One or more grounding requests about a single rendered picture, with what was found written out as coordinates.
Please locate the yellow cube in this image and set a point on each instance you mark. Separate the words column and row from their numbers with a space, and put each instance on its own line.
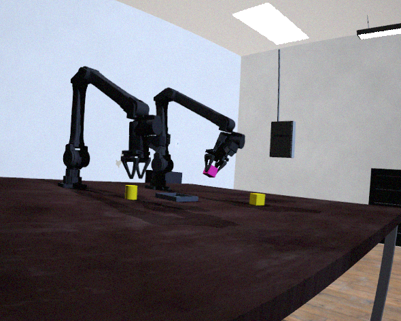
column 256, row 199

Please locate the magenta cube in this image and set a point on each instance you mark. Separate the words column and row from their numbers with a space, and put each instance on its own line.
column 211, row 173

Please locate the yellow cylinder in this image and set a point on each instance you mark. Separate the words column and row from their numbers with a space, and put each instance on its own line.
column 131, row 192

